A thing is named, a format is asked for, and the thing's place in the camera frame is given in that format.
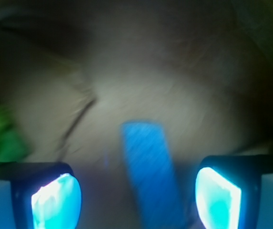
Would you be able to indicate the green plush toy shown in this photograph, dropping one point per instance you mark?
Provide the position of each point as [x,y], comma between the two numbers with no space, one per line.
[13,146]

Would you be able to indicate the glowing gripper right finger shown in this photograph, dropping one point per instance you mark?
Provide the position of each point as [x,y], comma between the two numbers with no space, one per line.
[235,192]

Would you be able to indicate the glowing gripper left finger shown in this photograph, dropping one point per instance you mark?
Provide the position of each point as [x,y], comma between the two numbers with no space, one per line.
[44,195]

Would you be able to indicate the brown paper bag bin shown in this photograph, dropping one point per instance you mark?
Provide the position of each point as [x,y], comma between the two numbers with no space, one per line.
[73,71]

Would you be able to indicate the blue rectangular sponge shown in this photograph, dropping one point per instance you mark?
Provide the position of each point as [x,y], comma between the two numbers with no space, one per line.
[152,176]

